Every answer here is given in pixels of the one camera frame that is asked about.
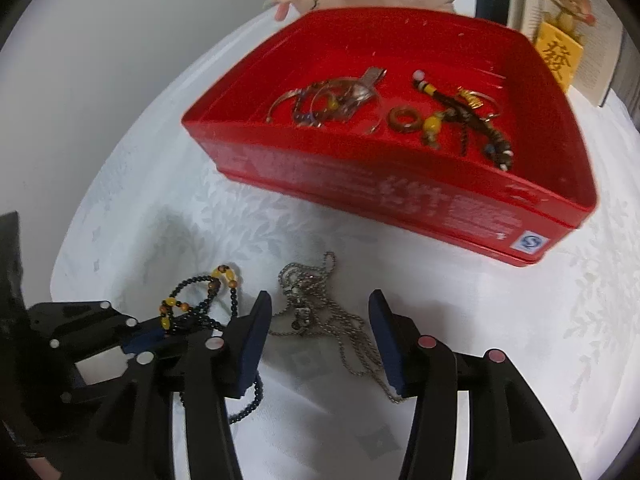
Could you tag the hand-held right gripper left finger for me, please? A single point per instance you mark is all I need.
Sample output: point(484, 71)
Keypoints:
point(255, 340)

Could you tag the silver metal clip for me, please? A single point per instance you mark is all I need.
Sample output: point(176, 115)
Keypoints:
point(370, 80)

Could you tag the gold charm bangle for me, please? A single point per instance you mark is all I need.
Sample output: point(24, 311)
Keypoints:
point(470, 99)

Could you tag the mouse on cheese figurine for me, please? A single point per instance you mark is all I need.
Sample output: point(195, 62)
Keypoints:
point(557, 55)

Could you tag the open white book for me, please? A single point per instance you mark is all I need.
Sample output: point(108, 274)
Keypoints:
point(600, 60)

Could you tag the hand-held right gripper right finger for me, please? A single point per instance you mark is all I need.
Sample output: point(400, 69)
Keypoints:
point(387, 350)

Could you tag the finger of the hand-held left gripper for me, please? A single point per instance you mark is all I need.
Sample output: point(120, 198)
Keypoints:
point(60, 375)
point(100, 320)

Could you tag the red plastic box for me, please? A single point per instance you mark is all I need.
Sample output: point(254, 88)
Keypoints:
point(400, 200)

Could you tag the white patterned tablecloth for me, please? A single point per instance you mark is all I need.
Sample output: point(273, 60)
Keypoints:
point(500, 335)

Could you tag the silver bangle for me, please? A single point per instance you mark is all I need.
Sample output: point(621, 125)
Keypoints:
point(280, 100)

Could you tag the person's left hand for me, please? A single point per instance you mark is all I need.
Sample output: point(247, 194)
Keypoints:
point(40, 467)

